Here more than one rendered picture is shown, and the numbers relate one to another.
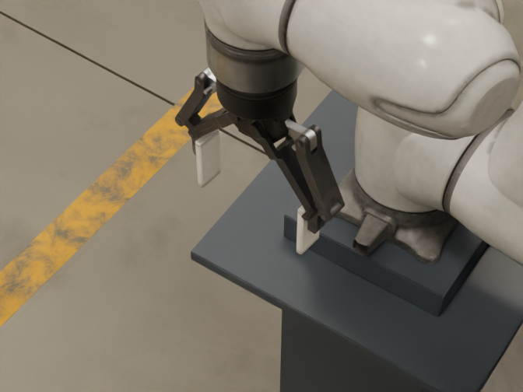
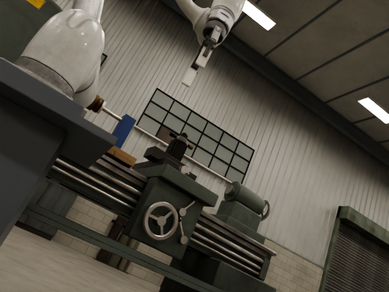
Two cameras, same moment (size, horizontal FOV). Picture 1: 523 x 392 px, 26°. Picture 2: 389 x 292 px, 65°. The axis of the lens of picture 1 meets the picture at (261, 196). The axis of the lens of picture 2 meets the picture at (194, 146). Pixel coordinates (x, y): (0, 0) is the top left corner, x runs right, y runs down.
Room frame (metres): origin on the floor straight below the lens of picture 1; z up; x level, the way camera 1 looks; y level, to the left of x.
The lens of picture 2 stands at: (1.34, 0.60, 0.57)
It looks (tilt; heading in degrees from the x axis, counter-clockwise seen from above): 21 degrees up; 218
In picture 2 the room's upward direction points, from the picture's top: 25 degrees clockwise
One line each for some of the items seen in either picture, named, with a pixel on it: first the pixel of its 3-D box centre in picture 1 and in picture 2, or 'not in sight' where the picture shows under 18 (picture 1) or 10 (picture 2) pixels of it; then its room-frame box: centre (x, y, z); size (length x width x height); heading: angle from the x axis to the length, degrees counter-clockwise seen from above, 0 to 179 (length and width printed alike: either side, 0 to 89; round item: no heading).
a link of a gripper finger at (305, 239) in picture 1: (308, 224); (189, 77); (0.69, -0.05, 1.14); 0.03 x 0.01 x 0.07; 139
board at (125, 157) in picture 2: not in sight; (94, 149); (0.47, -0.60, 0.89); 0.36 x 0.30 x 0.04; 62
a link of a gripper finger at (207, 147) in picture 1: (208, 157); (203, 57); (0.78, 0.06, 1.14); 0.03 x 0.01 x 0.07; 139
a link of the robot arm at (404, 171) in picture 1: (425, 117); (69, 49); (1.00, -0.21, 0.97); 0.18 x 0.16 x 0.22; 46
